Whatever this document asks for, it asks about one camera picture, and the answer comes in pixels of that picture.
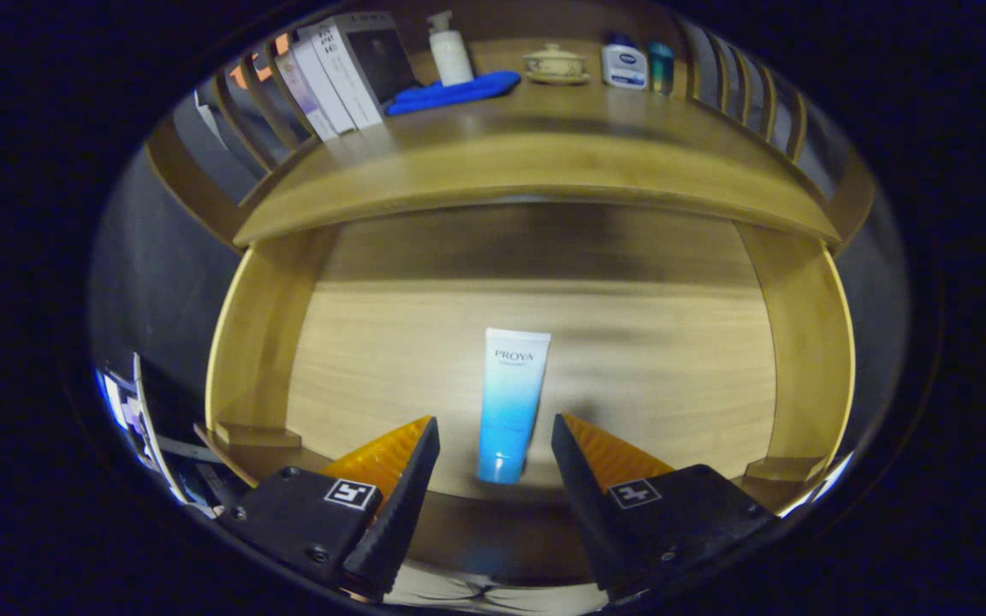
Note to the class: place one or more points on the white pump bottle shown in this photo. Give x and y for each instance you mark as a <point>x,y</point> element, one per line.
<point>452,56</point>

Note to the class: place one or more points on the wooden drawer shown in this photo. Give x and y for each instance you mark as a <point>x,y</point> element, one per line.
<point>630,359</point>

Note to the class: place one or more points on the blue folded cloth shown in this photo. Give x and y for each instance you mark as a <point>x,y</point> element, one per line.
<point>450,92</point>

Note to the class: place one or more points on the teal bottle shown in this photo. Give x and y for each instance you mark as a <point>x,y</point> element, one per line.
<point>661,68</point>

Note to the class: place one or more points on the pale pink book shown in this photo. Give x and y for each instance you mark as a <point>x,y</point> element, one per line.
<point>305,98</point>

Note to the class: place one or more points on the plain white book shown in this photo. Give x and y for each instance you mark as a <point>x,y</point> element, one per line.
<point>326,85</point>

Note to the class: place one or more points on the black backdrop cloth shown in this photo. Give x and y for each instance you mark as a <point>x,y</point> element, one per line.
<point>159,282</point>

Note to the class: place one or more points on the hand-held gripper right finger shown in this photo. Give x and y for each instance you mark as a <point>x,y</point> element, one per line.
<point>591,513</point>

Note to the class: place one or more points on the white lotion bottle blue cap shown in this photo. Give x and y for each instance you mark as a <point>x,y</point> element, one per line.
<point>625,67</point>

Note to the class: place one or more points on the beige ceramic lidded cup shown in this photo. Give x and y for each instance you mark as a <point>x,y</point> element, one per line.
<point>555,64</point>

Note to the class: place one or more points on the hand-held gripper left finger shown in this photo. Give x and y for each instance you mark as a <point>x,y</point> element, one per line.
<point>399,505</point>

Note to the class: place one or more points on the blue white cosmetic tube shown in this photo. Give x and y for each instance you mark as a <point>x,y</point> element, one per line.
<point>510,402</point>

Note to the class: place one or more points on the wooden countertop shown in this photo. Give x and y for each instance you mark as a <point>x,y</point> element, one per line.
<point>501,162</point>

